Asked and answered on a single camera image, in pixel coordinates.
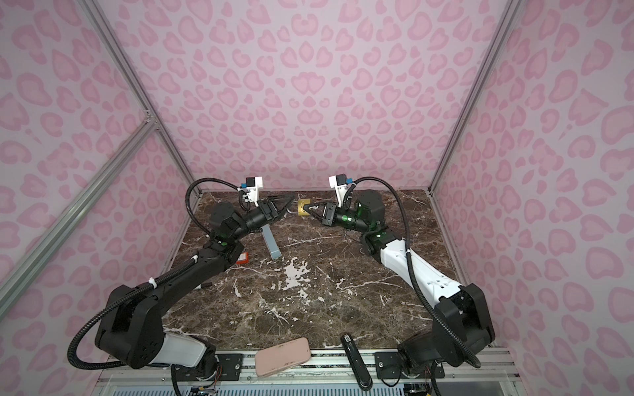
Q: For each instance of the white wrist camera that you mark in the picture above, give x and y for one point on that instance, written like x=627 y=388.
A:
x=340 y=184
x=249 y=192

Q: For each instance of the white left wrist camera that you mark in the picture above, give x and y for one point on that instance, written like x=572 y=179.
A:
x=249 y=192

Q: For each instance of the white black marker pen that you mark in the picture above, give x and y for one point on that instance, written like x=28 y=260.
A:
x=204 y=286

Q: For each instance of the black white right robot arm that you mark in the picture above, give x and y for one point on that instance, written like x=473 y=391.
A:
x=462 y=325

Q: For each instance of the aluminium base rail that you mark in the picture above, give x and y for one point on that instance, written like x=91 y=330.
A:
x=328 y=372

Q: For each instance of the diagonal aluminium frame bar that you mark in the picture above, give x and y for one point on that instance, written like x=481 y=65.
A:
x=32 y=264

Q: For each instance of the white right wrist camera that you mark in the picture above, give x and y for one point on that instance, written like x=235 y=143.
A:
x=340 y=184

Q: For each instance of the light blue rectangular bar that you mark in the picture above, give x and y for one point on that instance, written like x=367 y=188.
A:
x=271 y=242

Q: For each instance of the red key fob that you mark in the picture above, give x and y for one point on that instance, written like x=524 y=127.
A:
x=243 y=258

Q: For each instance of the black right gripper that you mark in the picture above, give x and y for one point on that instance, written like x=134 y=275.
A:
x=329 y=215

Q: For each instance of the brass padlock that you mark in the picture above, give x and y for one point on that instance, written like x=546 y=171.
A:
x=301 y=203

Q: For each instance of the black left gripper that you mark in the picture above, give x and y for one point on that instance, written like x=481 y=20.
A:
x=268 y=206

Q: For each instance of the pink smartphone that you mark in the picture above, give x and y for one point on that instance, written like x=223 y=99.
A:
x=276 y=359

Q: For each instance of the black handheld device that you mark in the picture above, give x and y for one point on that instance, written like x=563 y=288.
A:
x=355 y=360

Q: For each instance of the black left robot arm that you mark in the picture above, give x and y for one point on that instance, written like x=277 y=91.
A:
x=132 y=331

